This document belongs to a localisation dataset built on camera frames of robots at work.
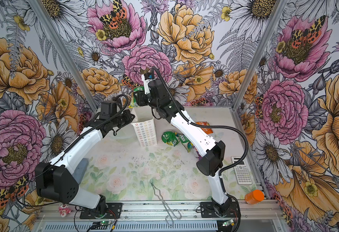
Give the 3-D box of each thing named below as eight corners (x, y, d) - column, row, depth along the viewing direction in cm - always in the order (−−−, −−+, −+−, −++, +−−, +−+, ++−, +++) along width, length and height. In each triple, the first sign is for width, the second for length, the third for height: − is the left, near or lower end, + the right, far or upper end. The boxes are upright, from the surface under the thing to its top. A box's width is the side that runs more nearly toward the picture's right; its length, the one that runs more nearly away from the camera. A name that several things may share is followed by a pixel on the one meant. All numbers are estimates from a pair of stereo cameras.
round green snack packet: (160, 142, 102) (159, 137, 97) (166, 133, 107) (166, 128, 102) (174, 149, 99) (174, 144, 94) (180, 140, 103) (180, 134, 98)
